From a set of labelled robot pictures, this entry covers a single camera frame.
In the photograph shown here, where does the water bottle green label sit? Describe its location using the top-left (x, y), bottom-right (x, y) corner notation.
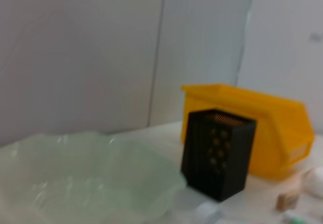
top-left (195, 200), bottom-right (228, 224)

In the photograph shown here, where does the green utility knife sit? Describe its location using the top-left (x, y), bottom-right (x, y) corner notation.
top-left (282, 210), bottom-right (323, 224)

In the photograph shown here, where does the black mesh pen holder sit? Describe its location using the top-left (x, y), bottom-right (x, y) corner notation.
top-left (180, 108), bottom-right (257, 202)

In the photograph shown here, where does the translucent glass fruit plate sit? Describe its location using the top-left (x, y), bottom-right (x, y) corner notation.
top-left (0, 130), bottom-right (188, 224)

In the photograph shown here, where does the yellow plastic bin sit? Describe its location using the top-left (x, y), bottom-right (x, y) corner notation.
top-left (180, 82), bottom-right (315, 182)

